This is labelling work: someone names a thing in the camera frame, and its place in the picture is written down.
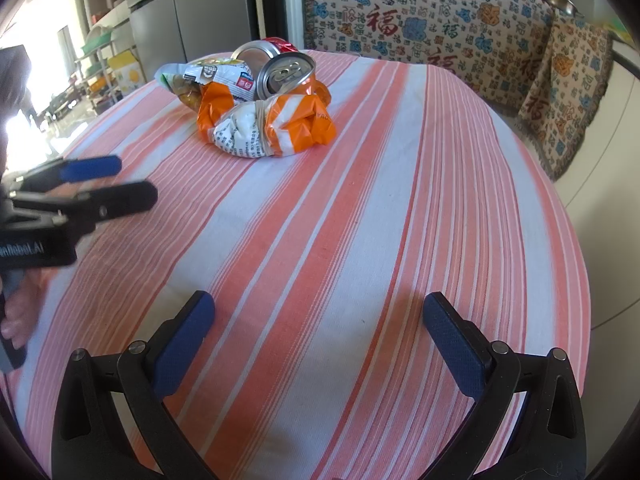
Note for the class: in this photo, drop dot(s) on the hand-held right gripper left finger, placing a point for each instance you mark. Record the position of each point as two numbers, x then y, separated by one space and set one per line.
185 340

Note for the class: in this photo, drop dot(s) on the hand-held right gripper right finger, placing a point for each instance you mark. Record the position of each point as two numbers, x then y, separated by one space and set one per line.
455 345

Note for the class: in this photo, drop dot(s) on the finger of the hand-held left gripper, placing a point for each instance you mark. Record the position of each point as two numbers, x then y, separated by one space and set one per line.
92 168
125 199

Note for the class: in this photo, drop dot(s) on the person's left hand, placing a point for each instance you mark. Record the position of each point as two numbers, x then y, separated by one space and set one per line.
22 310

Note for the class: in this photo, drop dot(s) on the metal shelf rack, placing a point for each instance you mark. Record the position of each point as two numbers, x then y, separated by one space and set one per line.
97 67

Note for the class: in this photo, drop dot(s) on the yellow box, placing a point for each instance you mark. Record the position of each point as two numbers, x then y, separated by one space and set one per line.
126 72

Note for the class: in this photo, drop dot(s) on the orange striped tablecloth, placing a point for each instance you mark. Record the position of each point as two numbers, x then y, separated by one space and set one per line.
350 240

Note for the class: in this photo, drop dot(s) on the green and white snack bag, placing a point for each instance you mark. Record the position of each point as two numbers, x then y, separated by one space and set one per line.
210 75

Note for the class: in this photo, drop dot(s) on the orange and white snack wrapper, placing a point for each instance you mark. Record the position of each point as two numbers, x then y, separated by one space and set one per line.
280 125

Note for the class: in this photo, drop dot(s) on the grey refrigerator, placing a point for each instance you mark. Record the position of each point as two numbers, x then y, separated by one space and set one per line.
200 15

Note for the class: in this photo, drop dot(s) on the red drink can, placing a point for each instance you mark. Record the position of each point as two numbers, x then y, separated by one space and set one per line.
260 50

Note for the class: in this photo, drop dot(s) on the silver drink can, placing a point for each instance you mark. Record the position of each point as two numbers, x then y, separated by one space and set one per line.
285 74

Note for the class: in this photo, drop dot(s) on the printed cushion cloth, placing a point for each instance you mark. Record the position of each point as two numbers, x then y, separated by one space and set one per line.
570 95

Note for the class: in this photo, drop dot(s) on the printed sofa blanket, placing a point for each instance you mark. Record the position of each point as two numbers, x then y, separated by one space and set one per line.
425 15

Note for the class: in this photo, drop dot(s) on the steel pot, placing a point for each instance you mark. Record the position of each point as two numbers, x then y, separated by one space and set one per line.
562 1

